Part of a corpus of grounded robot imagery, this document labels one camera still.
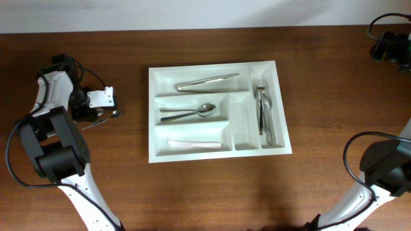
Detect white plastic knife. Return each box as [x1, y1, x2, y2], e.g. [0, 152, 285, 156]
[167, 140, 222, 150]

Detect steel fork dark handle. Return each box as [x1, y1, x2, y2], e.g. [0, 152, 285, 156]
[258, 81, 265, 135]

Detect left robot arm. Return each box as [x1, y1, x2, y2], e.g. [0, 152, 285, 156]
[12, 54, 124, 230]

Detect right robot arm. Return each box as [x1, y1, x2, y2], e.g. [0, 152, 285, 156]
[303, 123, 410, 231]

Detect small steel teaspoon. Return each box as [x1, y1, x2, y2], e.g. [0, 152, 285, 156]
[82, 109, 122, 130]
[46, 108, 105, 138]

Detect white plastic cutlery tray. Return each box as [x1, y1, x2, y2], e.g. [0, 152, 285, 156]
[148, 60, 292, 163]

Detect large steel spoon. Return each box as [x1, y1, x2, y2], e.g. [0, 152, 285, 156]
[159, 103, 216, 117]
[160, 112, 201, 123]

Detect steel tongs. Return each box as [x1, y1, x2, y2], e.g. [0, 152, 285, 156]
[174, 73, 240, 92]

